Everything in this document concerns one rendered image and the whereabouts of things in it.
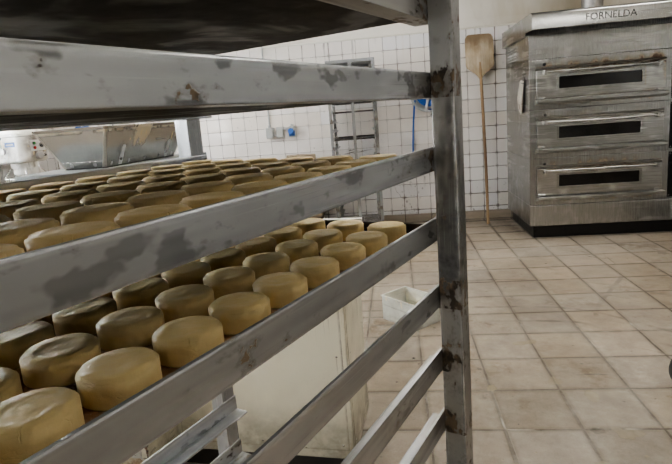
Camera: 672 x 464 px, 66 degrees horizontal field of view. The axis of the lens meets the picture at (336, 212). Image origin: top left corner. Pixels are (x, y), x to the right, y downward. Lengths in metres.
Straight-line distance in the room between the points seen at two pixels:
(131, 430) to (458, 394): 0.51
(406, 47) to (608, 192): 2.54
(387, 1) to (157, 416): 0.43
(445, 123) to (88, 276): 0.47
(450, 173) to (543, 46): 4.49
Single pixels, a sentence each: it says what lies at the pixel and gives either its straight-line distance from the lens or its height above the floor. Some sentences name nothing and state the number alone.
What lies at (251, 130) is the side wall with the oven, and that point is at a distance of 6.15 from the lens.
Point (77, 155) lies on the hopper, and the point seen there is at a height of 1.23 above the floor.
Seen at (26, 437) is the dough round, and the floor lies 1.15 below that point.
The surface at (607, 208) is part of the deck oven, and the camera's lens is 5.38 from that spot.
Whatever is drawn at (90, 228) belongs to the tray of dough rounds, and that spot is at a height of 1.24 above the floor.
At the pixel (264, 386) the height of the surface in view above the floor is 0.36.
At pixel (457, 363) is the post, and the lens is 0.73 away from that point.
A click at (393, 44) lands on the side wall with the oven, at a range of 5.97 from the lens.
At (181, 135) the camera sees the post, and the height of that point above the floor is 1.28.
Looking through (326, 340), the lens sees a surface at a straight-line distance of 1.82.
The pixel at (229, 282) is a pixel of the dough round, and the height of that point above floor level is 1.15.
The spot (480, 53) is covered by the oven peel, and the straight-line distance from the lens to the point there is 5.98.
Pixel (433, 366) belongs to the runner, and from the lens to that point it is 0.70.
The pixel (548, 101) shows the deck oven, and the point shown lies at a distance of 5.03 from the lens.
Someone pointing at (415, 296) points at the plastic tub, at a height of 0.11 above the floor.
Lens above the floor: 1.29
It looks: 11 degrees down
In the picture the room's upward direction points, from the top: 5 degrees counter-clockwise
